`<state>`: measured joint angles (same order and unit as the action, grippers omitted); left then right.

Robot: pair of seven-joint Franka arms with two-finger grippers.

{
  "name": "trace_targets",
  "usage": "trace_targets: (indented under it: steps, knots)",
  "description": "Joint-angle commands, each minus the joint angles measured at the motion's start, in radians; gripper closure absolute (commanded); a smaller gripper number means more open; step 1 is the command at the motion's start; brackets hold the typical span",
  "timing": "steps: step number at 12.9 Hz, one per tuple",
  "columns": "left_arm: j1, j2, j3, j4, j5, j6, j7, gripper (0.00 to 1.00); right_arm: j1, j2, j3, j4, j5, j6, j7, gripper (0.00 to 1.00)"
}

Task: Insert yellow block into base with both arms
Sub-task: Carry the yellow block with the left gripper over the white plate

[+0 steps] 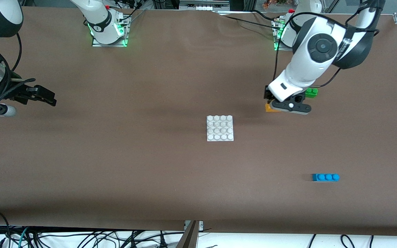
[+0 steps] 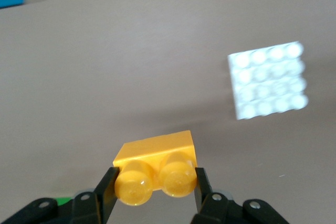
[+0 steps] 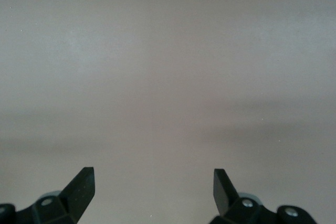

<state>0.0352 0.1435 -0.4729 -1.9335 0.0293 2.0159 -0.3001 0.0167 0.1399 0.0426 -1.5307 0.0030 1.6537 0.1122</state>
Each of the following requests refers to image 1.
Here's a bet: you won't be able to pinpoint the yellow two-stud block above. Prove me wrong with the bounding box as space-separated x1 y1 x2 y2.
265 101 282 113

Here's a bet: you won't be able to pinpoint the white studded base plate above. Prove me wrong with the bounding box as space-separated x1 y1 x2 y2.
206 115 234 142

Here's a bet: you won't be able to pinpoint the blue three-stud block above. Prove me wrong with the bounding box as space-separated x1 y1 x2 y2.
312 173 340 182

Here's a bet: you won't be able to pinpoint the orange background clutter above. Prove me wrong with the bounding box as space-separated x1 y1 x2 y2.
262 0 288 10

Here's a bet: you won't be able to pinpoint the brown table cover sheet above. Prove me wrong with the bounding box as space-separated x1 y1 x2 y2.
0 7 397 237

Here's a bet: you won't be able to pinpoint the white power strip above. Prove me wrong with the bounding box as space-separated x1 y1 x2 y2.
179 0 231 11

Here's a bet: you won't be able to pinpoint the dark aluminium beam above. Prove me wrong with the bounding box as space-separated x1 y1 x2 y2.
175 220 200 248

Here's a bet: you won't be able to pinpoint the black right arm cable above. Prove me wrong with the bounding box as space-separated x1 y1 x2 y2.
0 33 37 107

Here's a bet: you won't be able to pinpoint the long black table cable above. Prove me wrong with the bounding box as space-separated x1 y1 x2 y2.
223 15 282 28

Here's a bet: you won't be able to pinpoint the short black table cable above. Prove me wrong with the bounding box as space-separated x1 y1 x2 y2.
252 10 282 22

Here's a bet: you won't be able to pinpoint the black base power cable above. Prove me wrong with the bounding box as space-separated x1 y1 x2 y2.
122 9 146 22

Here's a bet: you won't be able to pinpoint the teal floor cable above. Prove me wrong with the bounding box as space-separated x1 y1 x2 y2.
11 227 30 248

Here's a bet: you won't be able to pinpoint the small metal corner bracket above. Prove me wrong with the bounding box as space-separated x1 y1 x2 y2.
184 220 204 232

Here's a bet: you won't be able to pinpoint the tangled black floor cables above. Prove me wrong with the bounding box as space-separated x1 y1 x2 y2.
30 229 185 248

